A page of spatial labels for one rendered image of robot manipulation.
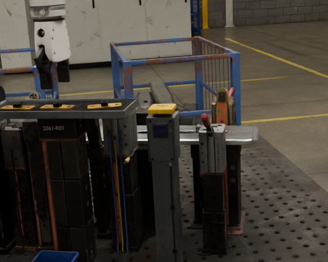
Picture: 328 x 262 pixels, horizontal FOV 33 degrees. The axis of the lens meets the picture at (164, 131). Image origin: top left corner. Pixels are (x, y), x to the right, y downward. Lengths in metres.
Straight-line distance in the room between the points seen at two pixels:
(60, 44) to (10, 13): 8.38
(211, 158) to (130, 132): 0.23
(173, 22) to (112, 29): 1.09
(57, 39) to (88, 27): 8.36
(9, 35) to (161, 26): 2.59
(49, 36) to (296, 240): 0.91
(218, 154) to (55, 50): 0.51
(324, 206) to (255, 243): 0.35
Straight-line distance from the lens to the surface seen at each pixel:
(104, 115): 1.30
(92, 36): 9.73
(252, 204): 1.92
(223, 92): 1.79
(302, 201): 1.95
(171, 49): 9.89
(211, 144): 1.47
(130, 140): 1.52
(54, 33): 1.34
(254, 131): 1.69
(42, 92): 3.73
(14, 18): 9.73
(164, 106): 1.33
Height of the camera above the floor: 1.46
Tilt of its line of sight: 16 degrees down
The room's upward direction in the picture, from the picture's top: 3 degrees counter-clockwise
